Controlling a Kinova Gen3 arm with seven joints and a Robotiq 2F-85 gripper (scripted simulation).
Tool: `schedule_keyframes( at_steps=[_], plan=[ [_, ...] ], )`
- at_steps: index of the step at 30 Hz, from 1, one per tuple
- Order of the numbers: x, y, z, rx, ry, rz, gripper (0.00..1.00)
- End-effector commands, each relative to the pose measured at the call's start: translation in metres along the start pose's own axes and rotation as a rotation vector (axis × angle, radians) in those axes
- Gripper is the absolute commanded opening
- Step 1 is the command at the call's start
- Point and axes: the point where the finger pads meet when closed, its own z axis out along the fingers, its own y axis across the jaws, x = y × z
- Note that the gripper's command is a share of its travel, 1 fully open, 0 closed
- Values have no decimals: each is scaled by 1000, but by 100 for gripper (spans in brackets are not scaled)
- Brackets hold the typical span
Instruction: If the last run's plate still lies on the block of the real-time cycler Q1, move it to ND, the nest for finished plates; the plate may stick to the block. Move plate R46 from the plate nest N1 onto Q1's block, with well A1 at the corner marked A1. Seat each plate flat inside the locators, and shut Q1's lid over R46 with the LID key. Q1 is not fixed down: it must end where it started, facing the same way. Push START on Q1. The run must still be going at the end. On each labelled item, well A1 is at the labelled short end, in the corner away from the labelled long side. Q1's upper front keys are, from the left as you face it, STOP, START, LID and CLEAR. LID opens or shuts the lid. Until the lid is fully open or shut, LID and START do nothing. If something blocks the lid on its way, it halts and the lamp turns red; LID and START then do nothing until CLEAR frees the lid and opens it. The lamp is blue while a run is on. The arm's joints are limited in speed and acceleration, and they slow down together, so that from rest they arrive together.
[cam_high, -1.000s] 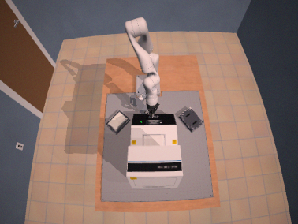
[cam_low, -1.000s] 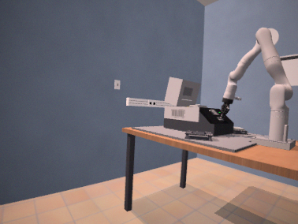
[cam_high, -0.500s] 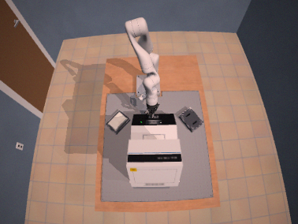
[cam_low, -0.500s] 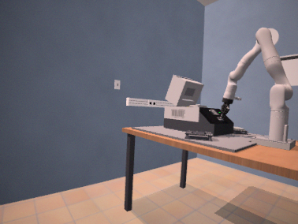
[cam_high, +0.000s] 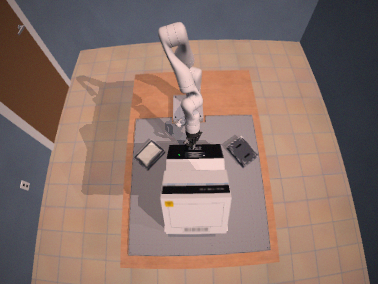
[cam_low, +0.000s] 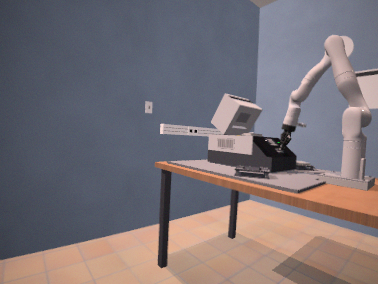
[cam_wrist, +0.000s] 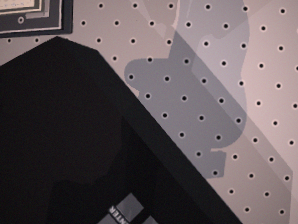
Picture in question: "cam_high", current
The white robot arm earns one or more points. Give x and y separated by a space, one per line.
176 35

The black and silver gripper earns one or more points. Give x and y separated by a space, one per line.
191 138

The black rectangular frame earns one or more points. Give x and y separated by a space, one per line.
242 151

